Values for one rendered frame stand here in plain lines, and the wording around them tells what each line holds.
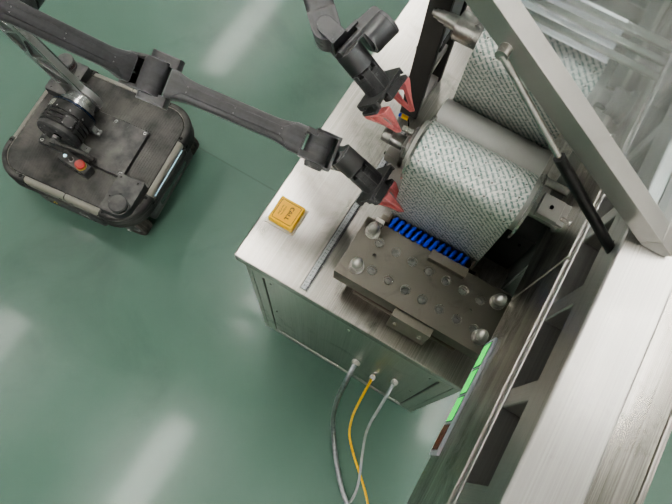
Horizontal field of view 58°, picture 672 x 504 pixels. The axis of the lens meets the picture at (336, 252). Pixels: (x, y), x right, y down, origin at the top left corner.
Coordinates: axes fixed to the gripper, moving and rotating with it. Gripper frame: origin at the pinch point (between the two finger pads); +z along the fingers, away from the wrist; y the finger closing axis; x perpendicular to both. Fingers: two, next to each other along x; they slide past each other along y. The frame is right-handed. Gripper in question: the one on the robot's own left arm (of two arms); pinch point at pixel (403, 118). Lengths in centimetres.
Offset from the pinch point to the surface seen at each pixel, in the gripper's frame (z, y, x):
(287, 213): 8.1, 19.8, -36.6
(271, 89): 20, -59, -146
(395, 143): 4.8, 2.0, -5.3
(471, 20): -5.5, -20.2, 10.6
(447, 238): 28.6, 10.1, -1.9
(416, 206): 16.7, 10.2, -2.6
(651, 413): 34, 36, 52
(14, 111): -47, 10, -203
